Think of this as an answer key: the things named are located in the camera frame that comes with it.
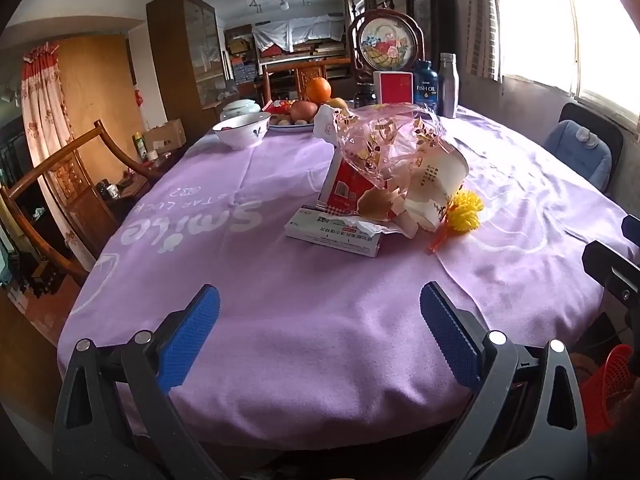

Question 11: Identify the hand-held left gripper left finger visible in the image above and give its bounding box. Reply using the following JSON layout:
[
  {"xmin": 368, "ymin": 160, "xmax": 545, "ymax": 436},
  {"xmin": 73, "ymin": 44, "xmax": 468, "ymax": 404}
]
[{"xmin": 52, "ymin": 284, "xmax": 236, "ymax": 480}]

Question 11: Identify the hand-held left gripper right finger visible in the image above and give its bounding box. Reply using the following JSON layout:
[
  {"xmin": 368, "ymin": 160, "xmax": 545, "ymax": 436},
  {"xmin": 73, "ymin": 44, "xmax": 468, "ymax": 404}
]
[{"xmin": 419, "ymin": 281, "xmax": 591, "ymax": 480}]

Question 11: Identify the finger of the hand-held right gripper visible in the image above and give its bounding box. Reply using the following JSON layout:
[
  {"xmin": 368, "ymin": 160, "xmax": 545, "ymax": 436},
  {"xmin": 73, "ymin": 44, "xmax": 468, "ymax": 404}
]
[
  {"xmin": 582, "ymin": 240, "xmax": 640, "ymax": 312},
  {"xmin": 621, "ymin": 214, "xmax": 640, "ymax": 247}
]

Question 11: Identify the red plastic basket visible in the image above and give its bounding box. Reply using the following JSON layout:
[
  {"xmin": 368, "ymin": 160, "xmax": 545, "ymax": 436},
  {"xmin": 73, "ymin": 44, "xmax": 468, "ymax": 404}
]
[{"xmin": 580, "ymin": 344, "xmax": 637, "ymax": 436}]

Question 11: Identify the blue seat cushion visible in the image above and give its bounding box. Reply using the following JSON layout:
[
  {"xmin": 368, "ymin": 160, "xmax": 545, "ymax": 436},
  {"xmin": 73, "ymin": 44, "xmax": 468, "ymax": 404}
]
[{"xmin": 542, "ymin": 120, "xmax": 613, "ymax": 193}]

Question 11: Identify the blue cushioned chair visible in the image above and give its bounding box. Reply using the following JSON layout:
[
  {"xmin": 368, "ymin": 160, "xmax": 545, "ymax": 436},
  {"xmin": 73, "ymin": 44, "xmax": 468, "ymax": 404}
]
[{"xmin": 557, "ymin": 102, "xmax": 625, "ymax": 196}]

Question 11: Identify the purple printed tablecloth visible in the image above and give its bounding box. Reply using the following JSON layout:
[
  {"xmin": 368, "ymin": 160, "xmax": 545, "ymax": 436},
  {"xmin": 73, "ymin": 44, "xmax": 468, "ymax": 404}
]
[{"xmin": 57, "ymin": 102, "xmax": 626, "ymax": 453}]

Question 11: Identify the yellow flower ornament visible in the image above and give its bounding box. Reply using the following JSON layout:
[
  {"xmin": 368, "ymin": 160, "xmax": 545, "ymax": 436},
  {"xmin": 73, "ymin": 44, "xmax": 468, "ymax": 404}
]
[{"xmin": 427, "ymin": 191, "xmax": 485, "ymax": 256}]

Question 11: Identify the crushed paper cup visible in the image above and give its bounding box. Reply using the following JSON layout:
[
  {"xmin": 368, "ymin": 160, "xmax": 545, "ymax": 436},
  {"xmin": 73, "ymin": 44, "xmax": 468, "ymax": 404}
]
[{"xmin": 402, "ymin": 147, "xmax": 469, "ymax": 233}]

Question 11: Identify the white medicine box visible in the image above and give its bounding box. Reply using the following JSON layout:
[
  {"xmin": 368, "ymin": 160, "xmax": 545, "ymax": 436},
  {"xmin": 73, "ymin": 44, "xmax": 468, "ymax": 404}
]
[{"xmin": 285, "ymin": 206, "xmax": 382, "ymax": 259}]

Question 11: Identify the red paper carton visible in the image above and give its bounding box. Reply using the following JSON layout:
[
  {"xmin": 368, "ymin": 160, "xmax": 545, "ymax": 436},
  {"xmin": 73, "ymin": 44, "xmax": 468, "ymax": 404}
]
[{"xmin": 318, "ymin": 152, "xmax": 386, "ymax": 216}]

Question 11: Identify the curved wooden armchair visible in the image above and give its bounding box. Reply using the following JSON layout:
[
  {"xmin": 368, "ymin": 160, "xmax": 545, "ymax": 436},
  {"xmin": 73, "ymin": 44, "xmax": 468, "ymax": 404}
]
[{"xmin": 0, "ymin": 120, "xmax": 166, "ymax": 286}]

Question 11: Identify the cardboard box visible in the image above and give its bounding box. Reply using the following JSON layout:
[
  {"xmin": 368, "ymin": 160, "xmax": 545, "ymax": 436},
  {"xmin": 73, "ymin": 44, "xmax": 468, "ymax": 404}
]
[{"xmin": 142, "ymin": 119, "xmax": 187, "ymax": 153}]

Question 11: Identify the gold patterned plastic wrapper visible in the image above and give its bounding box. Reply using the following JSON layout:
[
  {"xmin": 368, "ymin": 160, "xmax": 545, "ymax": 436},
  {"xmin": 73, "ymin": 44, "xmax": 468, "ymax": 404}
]
[{"xmin": 313, "ymin": 103, "xmax": 453, "ymax": 221}]

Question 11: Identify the window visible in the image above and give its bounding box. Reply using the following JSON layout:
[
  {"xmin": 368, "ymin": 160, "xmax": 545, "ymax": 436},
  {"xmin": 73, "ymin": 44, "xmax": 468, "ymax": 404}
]
[{"xmin": 492, "ymin": 0, "xmax": 640, "ymax": 123}]

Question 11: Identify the white ceramic bowl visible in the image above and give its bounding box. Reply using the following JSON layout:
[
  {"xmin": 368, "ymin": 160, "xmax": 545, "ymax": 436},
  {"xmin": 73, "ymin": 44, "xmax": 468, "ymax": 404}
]
[{"xmin": 212, "ymin": 113, "xmax": 272, "ymax": 150}]

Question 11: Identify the steel water bottle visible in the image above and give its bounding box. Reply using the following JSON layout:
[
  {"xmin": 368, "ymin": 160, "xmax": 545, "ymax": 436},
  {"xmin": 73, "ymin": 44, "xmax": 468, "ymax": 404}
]
[{"xmin": 438, "ymin": 53, "xmax": 460, "ymax": 119}]

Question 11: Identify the white lidded pot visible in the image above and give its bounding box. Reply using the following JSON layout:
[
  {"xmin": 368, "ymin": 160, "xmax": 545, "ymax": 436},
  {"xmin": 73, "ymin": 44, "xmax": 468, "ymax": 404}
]
[{"xmin": 220, "ymin": 99, "xmax": 262, "ymax": 122}]

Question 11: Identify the blue supplement bottle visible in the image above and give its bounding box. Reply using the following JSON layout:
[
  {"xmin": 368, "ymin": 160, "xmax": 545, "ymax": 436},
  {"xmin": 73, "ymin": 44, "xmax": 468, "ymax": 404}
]
[{"xmin": 413, "ymin": 60, "xmax": 441, "ymax": 116}]

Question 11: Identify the plaid window curtain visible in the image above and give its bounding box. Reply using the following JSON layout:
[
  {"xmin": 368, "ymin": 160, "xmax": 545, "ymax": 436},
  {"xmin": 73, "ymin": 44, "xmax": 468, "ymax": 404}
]
[{"xmin": 467, "ymin": 0, "xmax": 506, "ymax": 83}]

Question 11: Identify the red box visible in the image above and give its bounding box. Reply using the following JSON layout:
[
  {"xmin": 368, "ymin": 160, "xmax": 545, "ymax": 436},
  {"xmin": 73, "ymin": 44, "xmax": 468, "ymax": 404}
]
[{"xmin": 373, "ymin": 71, "xmax": 415, "ymax": 106}]

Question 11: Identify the wooden door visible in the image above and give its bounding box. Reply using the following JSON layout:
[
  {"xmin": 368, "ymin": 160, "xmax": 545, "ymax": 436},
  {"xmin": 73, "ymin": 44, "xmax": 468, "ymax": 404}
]
[{"xmin": 57, "ymin": 35, "xmax": 151, "ymax": 186}]

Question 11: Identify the floral pink curtain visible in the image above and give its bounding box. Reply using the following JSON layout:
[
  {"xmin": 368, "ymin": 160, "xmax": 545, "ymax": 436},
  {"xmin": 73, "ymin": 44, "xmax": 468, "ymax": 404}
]
[{"xmin": 20, "ymin": 42, "xmax": 93, "ymax": 261}]

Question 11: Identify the wooden glass-door cabinet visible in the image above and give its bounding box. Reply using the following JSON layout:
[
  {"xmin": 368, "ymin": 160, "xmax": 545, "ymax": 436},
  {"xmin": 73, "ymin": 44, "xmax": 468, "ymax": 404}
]
[{"xmin": 146, "ymin": 0, "xmax": 226, "ymax": 131}]

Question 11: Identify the orange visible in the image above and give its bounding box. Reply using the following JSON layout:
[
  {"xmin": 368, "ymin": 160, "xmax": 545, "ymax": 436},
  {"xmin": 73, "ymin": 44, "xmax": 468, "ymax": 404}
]
[{"xmin": 306, "ymin": 77, "xmax": 333, "ymax": 104}]

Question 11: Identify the carved wooden chair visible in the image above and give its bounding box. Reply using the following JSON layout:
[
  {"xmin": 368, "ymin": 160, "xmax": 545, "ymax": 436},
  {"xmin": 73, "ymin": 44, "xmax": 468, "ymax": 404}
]
[{"xmin": 262, "ymin": 57, "xmax": 353, "ymax": 103}]

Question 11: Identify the round embroidered flower plaque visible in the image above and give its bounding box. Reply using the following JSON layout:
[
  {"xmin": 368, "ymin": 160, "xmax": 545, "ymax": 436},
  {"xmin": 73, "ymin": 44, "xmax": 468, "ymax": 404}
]
[{"xmin": 348, "ymin": 9, "xmax": 426, "ymax": 86}]

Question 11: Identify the white draped cloth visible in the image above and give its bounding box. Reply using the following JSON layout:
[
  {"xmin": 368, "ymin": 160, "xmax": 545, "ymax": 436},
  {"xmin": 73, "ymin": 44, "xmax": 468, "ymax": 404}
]
[{"xmin": 252, "ymin": 14, "xmax": 346, "ymax": 52}]

